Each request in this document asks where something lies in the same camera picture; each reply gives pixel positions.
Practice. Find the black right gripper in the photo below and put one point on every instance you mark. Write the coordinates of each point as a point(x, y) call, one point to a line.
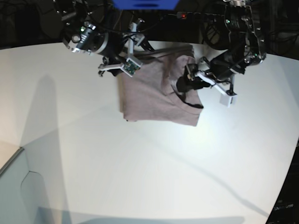
point(86, 38)

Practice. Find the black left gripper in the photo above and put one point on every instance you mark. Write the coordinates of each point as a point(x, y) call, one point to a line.
point(223, 67)

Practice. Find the mauve grey t-shirt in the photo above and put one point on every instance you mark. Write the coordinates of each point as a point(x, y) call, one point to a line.
point(151, 94)

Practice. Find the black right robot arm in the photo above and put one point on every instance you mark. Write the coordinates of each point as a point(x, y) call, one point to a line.
point(103, 16)

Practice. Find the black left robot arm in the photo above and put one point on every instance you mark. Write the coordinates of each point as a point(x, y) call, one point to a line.
point(232, 26)

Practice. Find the blue plastic box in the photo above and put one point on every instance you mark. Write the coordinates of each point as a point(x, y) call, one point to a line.
point(145, 4)

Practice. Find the black power strip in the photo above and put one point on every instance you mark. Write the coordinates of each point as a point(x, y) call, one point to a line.
point(197, 17)

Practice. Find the grey table side panel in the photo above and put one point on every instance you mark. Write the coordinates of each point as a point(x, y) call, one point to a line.
point(22, 193)

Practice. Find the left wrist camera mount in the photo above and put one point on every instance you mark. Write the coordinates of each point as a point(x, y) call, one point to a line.
point(225, 88)

